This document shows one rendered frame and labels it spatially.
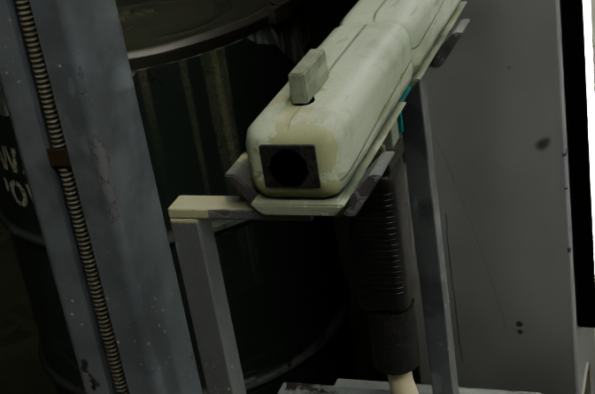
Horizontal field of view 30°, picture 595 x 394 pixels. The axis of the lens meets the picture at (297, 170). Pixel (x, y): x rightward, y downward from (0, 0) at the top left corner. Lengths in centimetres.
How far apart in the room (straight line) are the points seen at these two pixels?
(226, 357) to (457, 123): 58
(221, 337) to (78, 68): 18
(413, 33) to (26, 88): 23
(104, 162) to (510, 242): 61
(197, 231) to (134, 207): 14
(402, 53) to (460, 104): 52
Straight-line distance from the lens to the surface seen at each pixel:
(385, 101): 58
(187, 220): 57
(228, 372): 61
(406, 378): 70
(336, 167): 51
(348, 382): 94
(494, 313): 124
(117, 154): 68
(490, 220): 118
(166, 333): 75
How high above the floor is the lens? 133
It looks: 24 degrees down
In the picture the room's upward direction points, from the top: 9 degrees counter-clockwise
